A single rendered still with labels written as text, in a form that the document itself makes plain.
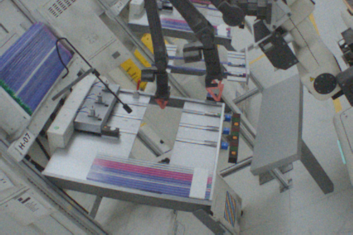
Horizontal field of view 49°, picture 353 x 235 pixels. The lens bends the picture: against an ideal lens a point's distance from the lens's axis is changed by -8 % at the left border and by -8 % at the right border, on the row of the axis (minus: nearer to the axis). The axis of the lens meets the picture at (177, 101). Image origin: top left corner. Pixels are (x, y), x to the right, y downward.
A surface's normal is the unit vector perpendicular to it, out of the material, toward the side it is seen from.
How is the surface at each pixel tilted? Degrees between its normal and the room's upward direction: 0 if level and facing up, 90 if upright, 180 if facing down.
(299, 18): 90
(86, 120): 43
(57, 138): 90
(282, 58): 90
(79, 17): 90
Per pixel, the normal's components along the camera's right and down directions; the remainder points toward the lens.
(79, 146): 0.07, -0.81
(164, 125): -0.15, 0.56
